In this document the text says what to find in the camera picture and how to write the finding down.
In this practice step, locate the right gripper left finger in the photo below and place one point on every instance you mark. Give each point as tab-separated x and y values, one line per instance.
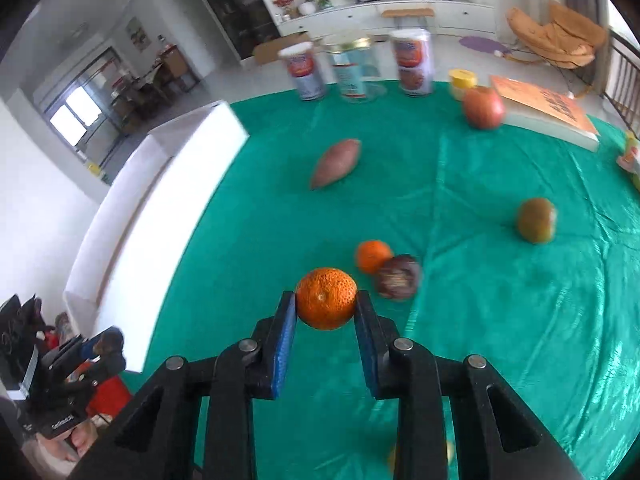
195	419

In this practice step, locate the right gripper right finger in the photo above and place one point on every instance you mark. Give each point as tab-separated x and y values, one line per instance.
497	435

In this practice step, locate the orange tangerine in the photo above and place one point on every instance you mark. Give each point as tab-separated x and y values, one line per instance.
371	255
326	298

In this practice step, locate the reddish sweet potato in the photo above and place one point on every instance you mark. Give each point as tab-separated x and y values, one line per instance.
336	163

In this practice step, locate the red apple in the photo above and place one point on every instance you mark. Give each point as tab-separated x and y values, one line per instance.
483	108

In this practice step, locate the dark purple passion fruit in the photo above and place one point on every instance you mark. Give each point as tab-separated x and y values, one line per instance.
399	278

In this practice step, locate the green tablecloth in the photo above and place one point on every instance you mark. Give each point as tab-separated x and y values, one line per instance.
559	321

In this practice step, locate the green red mango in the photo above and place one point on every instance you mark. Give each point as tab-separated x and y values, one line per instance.
537	220

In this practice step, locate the orange cover book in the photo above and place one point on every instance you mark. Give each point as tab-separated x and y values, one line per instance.
547	112

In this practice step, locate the small yellow lidded jar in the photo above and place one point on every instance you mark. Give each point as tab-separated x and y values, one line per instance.
460	81

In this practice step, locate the right porridge can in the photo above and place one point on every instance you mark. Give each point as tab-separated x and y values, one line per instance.
414	58

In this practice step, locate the porridge can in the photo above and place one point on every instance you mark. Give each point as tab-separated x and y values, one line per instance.
302	66
414	58

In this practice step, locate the clear plastic jar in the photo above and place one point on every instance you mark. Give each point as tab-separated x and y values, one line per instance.
354	66

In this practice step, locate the orange lounge chair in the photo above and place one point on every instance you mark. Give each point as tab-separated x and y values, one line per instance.
569	40

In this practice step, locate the left porridge can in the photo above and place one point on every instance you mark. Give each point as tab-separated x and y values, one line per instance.
302	66

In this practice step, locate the white tv cabinet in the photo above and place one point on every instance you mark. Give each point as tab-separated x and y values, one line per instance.
453	18

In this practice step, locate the small wooden stool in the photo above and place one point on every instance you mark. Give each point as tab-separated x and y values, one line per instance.
420	14

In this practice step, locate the dark bookshelf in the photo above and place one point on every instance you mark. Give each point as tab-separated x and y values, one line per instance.
246	23

